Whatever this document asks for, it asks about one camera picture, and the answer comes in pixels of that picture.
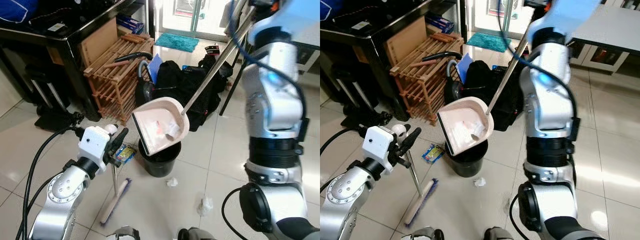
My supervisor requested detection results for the pink dustpan with metal handle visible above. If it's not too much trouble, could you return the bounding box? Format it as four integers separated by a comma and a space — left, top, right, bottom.
131, 4, 256, 157
436, 27, 532, 157

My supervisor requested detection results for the broom with purple bristles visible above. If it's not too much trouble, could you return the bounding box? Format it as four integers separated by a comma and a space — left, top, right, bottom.
391, 124, 440, 227
98, 124, 133, 227

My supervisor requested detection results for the black floor stand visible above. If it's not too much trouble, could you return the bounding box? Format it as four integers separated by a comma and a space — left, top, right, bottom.
34, 106, 85, 134
345, 106, 393, 132

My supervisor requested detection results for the blue yellow snack packet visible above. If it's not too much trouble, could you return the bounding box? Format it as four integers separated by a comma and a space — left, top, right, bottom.
115, 144, 137, 165
422, 143, 446, 164

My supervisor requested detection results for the black plastic bucket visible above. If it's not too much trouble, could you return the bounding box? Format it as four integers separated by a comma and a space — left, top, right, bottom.
138, 141, 182, 179
443, 141, 487, 179

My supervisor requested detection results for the white rubbish piece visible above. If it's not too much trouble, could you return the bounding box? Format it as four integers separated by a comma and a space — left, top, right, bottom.
164, 121, 182, 142
469, 121, 487, 142

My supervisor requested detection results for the black red vacuum cleaner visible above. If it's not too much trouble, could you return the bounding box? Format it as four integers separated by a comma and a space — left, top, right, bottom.
422, 50, 464, 104
114, 51, 157, 107

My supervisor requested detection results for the wooden slatted rack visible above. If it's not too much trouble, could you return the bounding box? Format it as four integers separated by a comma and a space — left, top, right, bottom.
82, 33, 156, 126
390, 32, 464, 127

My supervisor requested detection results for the teal shaggy mat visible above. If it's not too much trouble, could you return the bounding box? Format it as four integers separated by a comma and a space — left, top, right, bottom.
154, 32, 200, 54
466, 31, 506, 54

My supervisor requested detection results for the blue cushion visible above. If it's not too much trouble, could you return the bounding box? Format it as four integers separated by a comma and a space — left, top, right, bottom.
0, 0, 39, 24
320, 0, 343, 21

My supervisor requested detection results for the white table with black legs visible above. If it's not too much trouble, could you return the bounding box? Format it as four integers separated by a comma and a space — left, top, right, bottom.
569, 4, 640, 57
219, 30, 251, 117

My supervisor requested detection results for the blue flat sheet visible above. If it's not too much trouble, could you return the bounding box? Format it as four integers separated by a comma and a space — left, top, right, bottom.
457, 52, 474, 83
149, 53, 164, 85

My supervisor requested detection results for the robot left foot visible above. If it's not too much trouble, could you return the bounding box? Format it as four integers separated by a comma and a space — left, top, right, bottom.
107, 226, 142, 240
412, 227, 446, 240

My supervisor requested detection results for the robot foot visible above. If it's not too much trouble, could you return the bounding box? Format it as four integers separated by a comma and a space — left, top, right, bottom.
107, 226, 142, 240
483, 227, 515, 240
177, 227, 207, 240
412, 227, 446, 240

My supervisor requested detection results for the white low cabinet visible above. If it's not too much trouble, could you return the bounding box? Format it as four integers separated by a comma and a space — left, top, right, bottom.
570, 42, 632, 74

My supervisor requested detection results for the black fabric bag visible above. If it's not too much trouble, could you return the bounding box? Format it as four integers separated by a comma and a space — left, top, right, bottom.
150, 54, 234, 132
457, 60, 527, 132

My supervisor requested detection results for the brown cardboard panel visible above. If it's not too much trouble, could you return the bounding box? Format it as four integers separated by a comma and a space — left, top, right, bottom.
384, 16, 428, 66
80, 18, 120, 68

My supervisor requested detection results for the blue cardboard box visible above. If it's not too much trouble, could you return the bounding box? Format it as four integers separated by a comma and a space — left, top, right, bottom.
425, 13, 456, 34
117, 14, 146, 35

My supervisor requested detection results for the black glossy table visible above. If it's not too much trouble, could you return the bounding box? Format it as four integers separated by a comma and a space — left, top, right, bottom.
0, 0, 157, 124
320, 0, 467, 124

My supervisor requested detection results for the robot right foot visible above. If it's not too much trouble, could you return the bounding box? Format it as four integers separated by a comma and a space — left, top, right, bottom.
483, 227, 515, 240
177, 227, 207, 240

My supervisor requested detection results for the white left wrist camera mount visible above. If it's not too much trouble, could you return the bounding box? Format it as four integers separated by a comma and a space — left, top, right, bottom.
360, 125, 399, 174
78, 125, 113, 174

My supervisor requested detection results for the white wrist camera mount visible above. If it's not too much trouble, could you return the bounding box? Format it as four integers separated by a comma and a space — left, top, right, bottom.
247, 0, 321, 47
78, 125, 113, 174
360, 125, 399, 174
526, 0, 603, 47

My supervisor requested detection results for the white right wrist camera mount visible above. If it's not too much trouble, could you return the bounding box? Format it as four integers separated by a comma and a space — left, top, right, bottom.
526, 0, 603, 47
247, 0, 321, 47

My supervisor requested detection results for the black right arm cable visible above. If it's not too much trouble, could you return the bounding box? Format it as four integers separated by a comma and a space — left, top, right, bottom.
497, 0, 581, 240
221, 0, 307, 240

